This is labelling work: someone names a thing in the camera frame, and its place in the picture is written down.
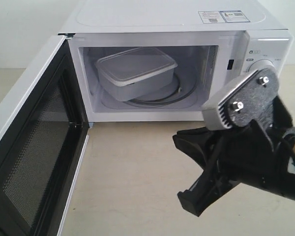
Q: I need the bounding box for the white lidded plastic container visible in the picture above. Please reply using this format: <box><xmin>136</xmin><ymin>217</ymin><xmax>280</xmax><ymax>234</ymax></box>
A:
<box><xmin>94</xmin><ymin>47</ymin><xmax>177</xmax><ymax>102</ymax></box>

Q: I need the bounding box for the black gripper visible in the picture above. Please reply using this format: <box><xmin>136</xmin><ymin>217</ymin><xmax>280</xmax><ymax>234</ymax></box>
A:
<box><xmin>173</xmin><ymin>120</ymin><xmax>285</xmax><ymax>217</ymax></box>

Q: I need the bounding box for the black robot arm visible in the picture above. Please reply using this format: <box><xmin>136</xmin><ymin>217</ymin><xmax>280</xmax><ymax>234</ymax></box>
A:
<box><xmin>173</xmin><ymin>121</ymin><xmax>295</xmax><ymax>216</ymax></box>

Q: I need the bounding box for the white microwave door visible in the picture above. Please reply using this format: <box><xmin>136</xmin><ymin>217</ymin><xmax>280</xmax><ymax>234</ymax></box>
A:
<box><xmin>0</xmin><ymin>35</ymin><xmax>89</xmax><ymax>236</ymax></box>

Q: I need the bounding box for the glass microwave turntable plate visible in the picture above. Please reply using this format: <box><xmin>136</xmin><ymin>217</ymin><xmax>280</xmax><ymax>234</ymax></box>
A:
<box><xmin>102</xmin><ymin>71</ymin><xmax>200</xmax><ymax>109</ymax></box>

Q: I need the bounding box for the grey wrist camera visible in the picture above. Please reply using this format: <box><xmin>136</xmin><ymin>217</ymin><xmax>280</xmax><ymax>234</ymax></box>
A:
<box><xmin>201</xmin><ymin>68</ymin><xmax>279</xmax><ymax>131</ymax></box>

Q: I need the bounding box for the white microwave oven body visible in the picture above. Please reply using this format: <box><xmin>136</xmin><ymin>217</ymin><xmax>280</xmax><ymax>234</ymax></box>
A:
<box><xmin>59</xmin><ymin>0</ymin><xmax>294</xmax><ymax>123</ymax></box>

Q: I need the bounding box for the upper white control knob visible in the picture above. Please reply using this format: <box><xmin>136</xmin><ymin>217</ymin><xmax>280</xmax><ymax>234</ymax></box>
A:
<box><xmin>247</xmin><ymin>59</ymin><xmax>276</xmax><ymax>72</ymax></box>

